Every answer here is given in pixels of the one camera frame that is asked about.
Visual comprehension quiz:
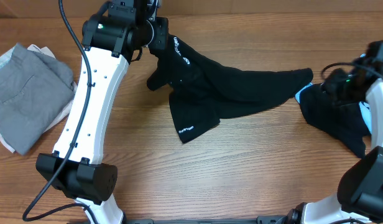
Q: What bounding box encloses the black t-shirt with white logo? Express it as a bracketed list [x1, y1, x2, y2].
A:
[147, 35, 313, 144]

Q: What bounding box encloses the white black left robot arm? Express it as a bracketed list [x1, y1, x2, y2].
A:
[36, 1, 168, 223]

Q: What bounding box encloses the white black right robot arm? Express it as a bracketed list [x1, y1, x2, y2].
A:
[269, 40, 383, 223]

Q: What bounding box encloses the folded grey shirt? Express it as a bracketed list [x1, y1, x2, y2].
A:
[0, 42, 76, 156]

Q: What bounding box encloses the folded white garment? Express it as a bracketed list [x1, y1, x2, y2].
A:
[0, 44, 79, 154]

